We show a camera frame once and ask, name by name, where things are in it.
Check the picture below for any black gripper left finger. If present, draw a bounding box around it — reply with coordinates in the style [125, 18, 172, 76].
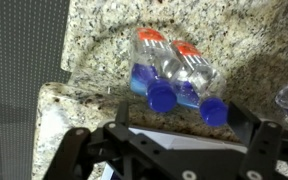
[115, 101, 129, 127]

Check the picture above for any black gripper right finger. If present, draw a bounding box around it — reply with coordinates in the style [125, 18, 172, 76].
[227, 101, 261, 146]

